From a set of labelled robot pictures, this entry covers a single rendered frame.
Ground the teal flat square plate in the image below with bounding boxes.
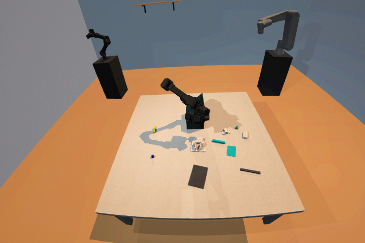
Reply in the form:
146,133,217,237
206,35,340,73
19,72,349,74
227,145,236,157

